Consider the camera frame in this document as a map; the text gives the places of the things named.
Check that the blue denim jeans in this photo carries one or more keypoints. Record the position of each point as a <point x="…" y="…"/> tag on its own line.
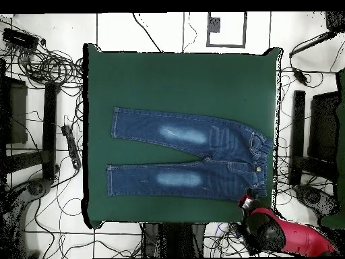
<point x="231" y="151"/>

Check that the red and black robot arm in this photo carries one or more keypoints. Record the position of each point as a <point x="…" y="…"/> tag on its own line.
<point x="296" y="237"/>

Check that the dark flat panel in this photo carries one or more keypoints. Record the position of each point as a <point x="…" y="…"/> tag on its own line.
<point x="17" y="113"/>
<point x="323" y="126"/>

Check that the dark green table cloth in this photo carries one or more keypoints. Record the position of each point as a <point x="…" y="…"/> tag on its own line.
<point x="161" y="75"/>

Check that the black power strip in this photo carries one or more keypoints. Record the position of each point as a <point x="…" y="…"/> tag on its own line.
<point x="71" y="147"/>

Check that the black stand leg bar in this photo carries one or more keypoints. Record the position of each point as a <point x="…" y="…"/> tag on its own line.
<point x="298" y="135"/>
<point x="49" y="129"/>

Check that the small grey square patch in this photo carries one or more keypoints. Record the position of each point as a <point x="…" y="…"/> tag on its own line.
<point x="214" y="24"/>

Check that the black round stand base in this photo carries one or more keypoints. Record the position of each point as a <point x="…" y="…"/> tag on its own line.
<point x="312" y="197"/>
<point x="36" y="187"/>

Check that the black power brick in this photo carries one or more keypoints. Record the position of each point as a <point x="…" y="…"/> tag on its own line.
<point x="300" y="76"/>

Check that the black rod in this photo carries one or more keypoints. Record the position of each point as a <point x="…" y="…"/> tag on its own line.
<point x="310" y="44"/>

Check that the black corner box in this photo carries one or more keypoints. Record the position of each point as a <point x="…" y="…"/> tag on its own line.
<point x="335" y="21"/>

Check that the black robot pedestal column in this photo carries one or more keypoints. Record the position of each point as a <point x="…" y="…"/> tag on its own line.
<point x="175" y="240"/>

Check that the grey square floor frame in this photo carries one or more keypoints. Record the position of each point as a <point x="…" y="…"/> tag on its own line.
<point x="244" y="29"/>

